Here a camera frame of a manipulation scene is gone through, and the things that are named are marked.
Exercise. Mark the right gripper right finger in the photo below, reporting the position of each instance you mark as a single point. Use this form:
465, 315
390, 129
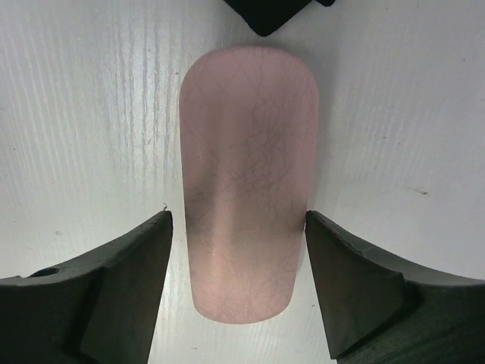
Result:
378, 307

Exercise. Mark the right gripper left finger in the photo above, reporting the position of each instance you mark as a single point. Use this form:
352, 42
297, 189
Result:
99, 307

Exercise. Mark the black folded cloth pouch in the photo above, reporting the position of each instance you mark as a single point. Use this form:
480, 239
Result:
265, 17

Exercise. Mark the pink glasses case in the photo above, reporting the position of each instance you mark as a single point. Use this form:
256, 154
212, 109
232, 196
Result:
248, 127

